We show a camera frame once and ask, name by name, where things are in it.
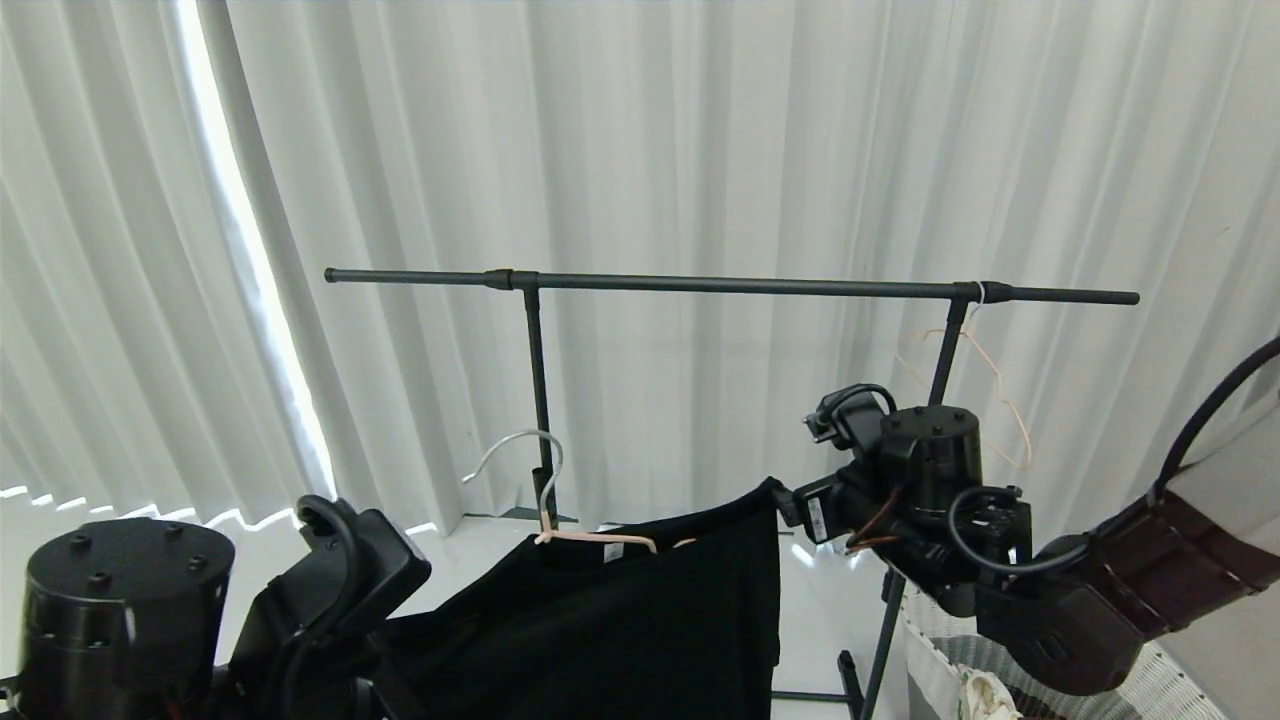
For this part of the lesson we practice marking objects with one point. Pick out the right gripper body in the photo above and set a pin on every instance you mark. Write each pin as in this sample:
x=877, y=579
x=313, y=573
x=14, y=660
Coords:
x=835, y=505

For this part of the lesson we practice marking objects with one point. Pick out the pink clothes hanger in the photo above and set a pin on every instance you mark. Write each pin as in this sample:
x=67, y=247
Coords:
x=580, y=536
x=1000, y=383

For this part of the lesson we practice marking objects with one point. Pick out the black short-sleeved shirt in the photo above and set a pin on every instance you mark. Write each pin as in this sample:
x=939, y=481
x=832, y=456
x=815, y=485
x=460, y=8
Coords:
x=600, y=640

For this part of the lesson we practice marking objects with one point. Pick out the white laundry basket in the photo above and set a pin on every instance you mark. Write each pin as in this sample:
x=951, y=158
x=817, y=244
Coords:
x=935, y=670

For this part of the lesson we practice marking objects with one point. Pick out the black clothes rack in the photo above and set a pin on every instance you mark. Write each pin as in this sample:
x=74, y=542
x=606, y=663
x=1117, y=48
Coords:
x=700, y=286

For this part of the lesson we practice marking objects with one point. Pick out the white curtain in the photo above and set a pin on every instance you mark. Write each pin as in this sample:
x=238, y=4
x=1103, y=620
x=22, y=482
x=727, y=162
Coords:
x=700, y=150

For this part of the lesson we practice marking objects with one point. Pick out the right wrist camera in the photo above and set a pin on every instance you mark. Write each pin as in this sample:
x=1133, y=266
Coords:
x=840, y=420

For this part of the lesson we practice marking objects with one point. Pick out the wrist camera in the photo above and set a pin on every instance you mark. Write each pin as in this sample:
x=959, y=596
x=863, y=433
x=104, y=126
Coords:
x=380, y=570
x=840, y=420

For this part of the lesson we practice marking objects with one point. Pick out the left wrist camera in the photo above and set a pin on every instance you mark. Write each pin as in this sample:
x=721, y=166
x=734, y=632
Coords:
x=380, y=570

